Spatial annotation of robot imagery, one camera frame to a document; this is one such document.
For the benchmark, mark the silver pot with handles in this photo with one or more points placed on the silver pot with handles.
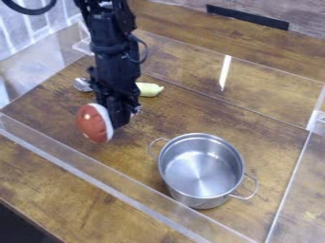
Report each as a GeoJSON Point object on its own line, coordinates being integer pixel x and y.
{"type": "Point", "coordinates": [202, 170]}

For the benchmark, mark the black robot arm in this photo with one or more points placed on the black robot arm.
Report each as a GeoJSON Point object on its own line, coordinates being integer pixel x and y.
{"type": "Point", "coordinates": [110, 24]}

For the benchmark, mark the clear acrylic triangle stand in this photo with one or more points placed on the clear acrylic triangle stand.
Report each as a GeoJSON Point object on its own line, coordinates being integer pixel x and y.
{"type": "Point", "coordinates": [83, 44]}

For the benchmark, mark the red and white plush mushroom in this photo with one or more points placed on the red and white plush mushroom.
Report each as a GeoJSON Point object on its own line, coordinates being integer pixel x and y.
{"type": "Point", "coordinates": [94, 122]}

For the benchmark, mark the spoon with yellow handle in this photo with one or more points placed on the spoon with yellow handle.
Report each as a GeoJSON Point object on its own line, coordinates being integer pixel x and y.
{"type": "Point", "coordinates": [147, 90]}

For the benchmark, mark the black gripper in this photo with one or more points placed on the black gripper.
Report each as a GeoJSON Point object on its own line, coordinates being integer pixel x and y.
{"type": "Point", "coordinates": [112, 79]}

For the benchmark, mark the black wall strip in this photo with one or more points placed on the black wall strip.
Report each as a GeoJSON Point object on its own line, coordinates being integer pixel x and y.
{"type": "Point", "coordinates": [247, 17]}

